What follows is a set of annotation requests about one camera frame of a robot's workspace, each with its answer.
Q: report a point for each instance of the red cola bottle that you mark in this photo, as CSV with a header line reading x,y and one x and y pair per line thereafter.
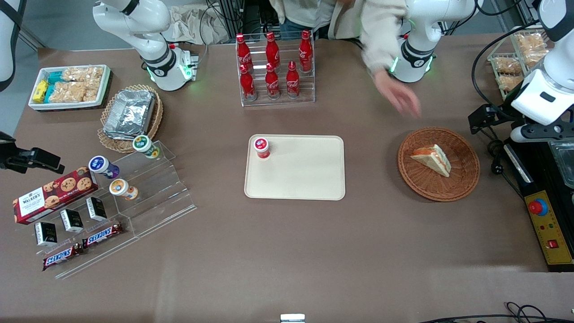
x,y
244,51
292,81
272,49
272,83
247,85
306,51

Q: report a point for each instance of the light oval wicker basket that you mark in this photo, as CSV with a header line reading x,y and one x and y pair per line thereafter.
x,y
157,116

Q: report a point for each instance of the black equipment box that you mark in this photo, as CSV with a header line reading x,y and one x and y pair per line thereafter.
x,y
538,166

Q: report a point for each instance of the triangle sandwich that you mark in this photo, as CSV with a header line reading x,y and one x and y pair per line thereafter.
x,y
432,159

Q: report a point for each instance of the green lid yogurt cup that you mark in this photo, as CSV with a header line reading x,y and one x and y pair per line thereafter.
x,y
144,145

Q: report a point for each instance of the small black carton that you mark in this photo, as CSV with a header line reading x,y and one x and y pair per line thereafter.
x,y
45,233
71,220
96,209

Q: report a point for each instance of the stack of foil containers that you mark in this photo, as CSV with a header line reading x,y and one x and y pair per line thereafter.
x,y
130,114

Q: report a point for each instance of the clear rice cracker bag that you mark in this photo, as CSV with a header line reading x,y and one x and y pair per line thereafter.
x,y
71,92
83,73

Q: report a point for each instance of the clear acrylic bottle rack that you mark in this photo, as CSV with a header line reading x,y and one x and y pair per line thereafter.
x,y
309,96

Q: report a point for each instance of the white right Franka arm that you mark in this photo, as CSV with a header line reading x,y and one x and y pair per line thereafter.
x,y
134,22

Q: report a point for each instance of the clear fried snack bag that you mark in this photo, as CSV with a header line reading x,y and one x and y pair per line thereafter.
x,y
507,65
509,82
529,41
536,57

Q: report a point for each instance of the Snickers chocolate bar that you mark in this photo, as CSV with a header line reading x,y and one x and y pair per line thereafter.
x,y
102,235
63,257

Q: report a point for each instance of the red emergency stop button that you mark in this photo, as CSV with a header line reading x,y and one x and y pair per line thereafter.
x,y
537,207

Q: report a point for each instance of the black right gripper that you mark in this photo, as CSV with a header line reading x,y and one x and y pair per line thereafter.
x,y
10,157

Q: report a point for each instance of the beige plastic tray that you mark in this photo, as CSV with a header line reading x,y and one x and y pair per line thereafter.
x,y
300,175

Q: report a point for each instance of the blue lid purple cup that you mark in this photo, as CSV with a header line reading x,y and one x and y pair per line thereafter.
x,y
102,166

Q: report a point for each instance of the forearm in beige sleeve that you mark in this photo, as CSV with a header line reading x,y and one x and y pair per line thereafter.
x,y
381,36

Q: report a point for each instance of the brown round wicker basket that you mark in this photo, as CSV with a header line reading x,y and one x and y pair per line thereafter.
x,y
462,179

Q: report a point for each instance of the red lid yogurt cup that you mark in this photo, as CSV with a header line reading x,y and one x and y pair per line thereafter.
x,y
262,147

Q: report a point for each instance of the person's bare hand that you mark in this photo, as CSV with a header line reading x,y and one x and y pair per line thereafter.
x,y
399,96

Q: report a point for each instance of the clear acrylic step display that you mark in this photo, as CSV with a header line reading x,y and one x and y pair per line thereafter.
x,y
161,188

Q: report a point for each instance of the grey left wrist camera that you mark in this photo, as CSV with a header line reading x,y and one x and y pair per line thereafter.
x,y
538,131

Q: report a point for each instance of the orange lid yogurt cup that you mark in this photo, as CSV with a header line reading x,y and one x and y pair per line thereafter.
x,y
122,188

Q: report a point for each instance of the crumpled beige bag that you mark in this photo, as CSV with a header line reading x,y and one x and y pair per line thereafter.
x,y
193,24

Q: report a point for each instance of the yellow control panel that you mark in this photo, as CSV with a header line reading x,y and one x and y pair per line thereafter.
x,y
554,229

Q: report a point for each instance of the teal snack packet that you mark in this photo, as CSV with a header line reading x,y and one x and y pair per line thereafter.
x,y
48,92
54,77

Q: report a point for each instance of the yellow snack packet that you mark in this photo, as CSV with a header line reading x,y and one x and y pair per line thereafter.
x,y
40,91

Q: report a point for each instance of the white rectangular snack bin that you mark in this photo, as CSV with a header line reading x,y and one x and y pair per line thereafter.
x,y
105,85

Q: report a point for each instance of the clear plastic container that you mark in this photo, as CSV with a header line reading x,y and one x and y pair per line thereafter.
x,y
564,161

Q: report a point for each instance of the red Walkers cookie box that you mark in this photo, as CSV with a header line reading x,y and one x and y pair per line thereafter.
x,y
49,197

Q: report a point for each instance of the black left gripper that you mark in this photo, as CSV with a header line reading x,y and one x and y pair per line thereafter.
x,y
502,115

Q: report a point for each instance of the person's torso beige jacket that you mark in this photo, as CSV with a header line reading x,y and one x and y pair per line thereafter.
x,y
309,11

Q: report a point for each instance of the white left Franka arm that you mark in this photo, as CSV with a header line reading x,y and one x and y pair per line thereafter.
x,y
417,49

